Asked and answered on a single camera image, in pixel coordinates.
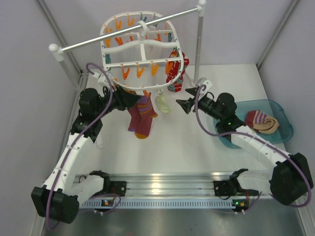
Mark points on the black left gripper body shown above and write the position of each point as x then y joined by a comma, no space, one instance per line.
119,103

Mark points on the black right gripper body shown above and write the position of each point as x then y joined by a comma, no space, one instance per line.
205,104

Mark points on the aluminium rail base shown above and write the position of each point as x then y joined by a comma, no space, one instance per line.
173,191

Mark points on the teal plastic basin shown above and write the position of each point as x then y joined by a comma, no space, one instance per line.
272,108

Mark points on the red patterned sock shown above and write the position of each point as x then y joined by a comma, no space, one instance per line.
172,73

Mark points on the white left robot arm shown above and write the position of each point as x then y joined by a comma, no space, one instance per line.
58,198

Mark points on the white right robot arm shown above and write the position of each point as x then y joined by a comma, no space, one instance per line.
287,177

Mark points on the maroon sock pair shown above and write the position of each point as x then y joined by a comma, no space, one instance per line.
142,114

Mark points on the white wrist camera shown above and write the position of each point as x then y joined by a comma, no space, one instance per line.
205,84
102,78

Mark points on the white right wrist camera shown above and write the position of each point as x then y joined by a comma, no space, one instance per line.
205,84

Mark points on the striped pink purple sock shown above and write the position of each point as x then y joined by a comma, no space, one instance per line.
261,122

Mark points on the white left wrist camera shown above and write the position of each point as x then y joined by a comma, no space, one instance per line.
102,78

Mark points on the cream sock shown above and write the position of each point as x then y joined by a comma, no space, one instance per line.
161,104

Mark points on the white metal drying rack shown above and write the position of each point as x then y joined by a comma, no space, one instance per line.
80,20

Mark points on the white round clip hanger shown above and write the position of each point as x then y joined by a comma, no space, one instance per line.
140,59

